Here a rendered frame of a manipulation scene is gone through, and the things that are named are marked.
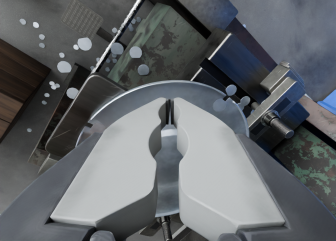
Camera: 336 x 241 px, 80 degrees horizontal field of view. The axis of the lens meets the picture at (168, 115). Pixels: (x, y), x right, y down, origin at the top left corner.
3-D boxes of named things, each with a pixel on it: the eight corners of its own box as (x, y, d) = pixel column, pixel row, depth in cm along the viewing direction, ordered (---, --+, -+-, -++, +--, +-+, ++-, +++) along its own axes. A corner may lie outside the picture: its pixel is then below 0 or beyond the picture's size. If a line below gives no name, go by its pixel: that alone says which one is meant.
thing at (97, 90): (62, 106, 39) (40, 153, 28) (100, 46, 35) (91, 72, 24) (162, 153, 51) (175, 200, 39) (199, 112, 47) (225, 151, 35)
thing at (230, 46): (94, 179, 51) (91, 199, 46) (216, 25, 38) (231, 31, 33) (181, 207, 65) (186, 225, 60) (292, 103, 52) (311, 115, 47)
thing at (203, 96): (277, 135, 37) (280, 138, 36) (176, 225, 45) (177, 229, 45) (149, 32, 23) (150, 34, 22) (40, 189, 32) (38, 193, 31)
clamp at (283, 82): (219, 124, 42) (245, 158, 34) (282, 60, 38) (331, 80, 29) (236, 136, 45) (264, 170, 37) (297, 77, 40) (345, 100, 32)
